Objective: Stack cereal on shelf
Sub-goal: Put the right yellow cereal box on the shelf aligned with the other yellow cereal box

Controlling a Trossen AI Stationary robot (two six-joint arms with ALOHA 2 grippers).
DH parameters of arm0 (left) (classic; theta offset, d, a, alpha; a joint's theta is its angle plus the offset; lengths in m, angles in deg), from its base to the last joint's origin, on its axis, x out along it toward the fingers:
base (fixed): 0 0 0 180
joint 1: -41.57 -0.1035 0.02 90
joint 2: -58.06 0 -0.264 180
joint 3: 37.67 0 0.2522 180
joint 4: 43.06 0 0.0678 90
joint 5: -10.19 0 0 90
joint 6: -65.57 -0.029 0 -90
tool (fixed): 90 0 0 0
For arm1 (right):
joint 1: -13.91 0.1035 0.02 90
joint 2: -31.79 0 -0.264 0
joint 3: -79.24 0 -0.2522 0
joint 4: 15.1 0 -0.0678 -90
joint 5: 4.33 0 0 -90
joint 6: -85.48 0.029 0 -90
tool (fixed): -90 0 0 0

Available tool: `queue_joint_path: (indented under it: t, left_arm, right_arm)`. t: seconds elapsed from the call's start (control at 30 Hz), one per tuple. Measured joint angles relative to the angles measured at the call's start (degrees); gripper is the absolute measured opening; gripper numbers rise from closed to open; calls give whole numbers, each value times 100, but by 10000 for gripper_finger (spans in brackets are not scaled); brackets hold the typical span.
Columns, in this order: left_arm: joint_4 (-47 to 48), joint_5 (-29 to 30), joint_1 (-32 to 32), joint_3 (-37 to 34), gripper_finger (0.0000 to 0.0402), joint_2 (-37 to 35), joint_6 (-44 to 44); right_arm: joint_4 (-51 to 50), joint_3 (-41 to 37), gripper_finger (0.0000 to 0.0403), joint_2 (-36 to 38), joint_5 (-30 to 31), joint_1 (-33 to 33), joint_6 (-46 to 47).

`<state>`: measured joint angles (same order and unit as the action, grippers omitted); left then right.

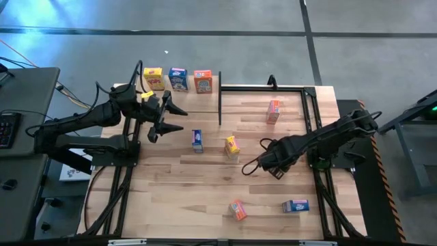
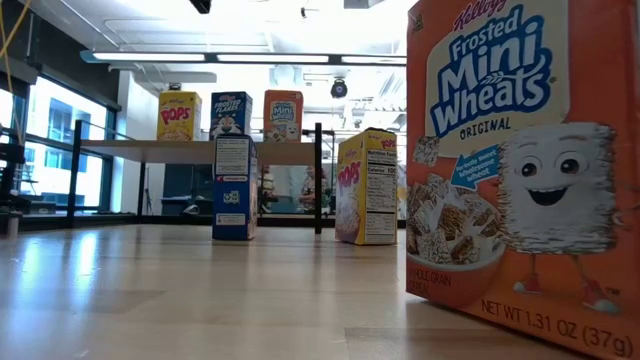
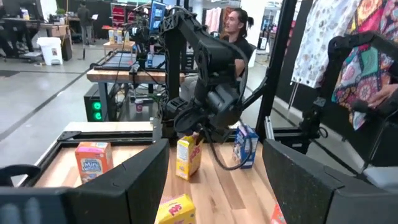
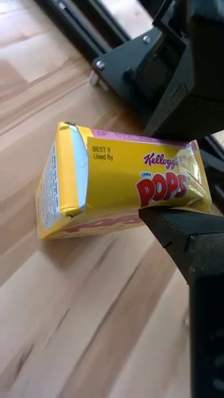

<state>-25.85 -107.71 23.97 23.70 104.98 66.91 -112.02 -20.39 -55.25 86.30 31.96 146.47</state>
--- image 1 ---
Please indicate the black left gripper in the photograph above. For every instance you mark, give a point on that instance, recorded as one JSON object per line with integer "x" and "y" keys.
{"x": 155, "y": 109}

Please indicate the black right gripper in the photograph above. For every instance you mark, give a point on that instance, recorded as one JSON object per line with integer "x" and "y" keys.
{"x": 277, "y": 171}

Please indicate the blue Frosted Flakes cereal box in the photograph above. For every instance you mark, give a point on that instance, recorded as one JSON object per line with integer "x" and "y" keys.
{"x": 295, "y": 206}
{"x": 197, "y": 140}
{"x": 178, "y": 80}

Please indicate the yellow Corn Pops cereal box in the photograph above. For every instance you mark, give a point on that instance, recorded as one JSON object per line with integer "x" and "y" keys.
{"x": 232, "y": 147}
{"x": 153, "y": 79}

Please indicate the orange Mini Wheats cereal box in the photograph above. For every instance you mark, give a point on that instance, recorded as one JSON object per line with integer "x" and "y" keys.
{"x": 273, "y": 112}
{"x": 238, "y": 210}
{"x": 203, "y": 82}

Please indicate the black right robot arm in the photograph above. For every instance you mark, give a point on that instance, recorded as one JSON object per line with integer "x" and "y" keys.
{"x": 324, "y": 136}

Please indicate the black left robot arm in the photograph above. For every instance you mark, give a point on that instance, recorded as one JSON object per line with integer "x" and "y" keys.
{"x": 85, "y": 119}

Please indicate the yellow tape label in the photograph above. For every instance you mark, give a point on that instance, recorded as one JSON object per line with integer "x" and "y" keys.
{"x": 147, "y": 94}

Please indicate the black mat hazard stripe edge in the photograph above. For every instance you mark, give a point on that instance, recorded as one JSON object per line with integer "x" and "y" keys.
{"x": 368, "y": 205}

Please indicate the white printed sheet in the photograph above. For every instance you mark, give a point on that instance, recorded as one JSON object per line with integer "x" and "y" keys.
{"x": 73, "y": 174}

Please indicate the dark metal stand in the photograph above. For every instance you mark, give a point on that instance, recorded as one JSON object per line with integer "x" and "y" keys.
{"x": 409, "y": 157}

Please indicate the grey side desk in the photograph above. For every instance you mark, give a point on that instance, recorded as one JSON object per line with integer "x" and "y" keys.
{"x": 30, "y": 95}

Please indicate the black keyboard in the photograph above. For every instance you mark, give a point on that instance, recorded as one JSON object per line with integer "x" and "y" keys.
{"x": 8, "y": 131}

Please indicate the black computer mouse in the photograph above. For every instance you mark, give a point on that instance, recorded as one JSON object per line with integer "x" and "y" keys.
{"x": 9, "y": 184}

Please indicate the silver metal bracket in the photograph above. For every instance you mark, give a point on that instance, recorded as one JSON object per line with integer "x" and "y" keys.
{"x": 317, "y": 243}
{"x": 126, "y": 242}

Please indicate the black aluminium table frame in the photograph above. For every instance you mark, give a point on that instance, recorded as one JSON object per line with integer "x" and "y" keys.
{"x": 259, "y": 89}

